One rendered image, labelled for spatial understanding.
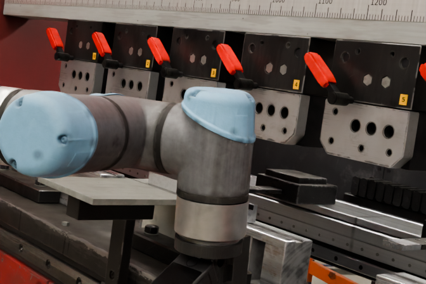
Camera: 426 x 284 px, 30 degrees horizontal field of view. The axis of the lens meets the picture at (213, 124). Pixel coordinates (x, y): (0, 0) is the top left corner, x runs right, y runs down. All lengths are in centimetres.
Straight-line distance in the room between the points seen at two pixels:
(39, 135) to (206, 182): 18
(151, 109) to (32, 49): 136
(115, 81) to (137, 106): 78
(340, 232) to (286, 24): 45
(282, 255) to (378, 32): 37
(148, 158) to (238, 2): 57
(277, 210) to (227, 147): 84
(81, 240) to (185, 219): 69
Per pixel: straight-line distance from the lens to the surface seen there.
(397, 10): 110
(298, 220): 157
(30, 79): 216
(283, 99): 121
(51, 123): 69
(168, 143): 79
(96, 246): 143
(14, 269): 172
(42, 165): 69
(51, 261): 157
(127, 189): 130
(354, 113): 111
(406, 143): 106
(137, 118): 79
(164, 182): 135
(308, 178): 153
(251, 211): 133
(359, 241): 147
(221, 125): 77
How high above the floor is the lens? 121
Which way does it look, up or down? 4 degrees down
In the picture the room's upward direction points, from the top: 8 degrees clockwise
